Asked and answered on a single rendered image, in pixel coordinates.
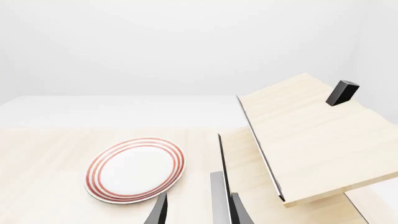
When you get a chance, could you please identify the white plate with red rings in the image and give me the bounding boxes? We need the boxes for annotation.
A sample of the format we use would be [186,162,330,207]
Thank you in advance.
[83,136,187,205]

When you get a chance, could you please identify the pale wooden cabinet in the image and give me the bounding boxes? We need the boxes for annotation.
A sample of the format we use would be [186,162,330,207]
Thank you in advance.
[210,72,398,224]

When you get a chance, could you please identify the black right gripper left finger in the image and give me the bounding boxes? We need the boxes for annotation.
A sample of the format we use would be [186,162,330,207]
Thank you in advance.
[143,192,169,224]

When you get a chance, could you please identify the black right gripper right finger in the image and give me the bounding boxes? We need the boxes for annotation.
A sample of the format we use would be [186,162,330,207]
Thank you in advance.
[231,192,256,224]

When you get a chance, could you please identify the small black block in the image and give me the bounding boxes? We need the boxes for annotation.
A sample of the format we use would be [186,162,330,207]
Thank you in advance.
[325,79,361,107]

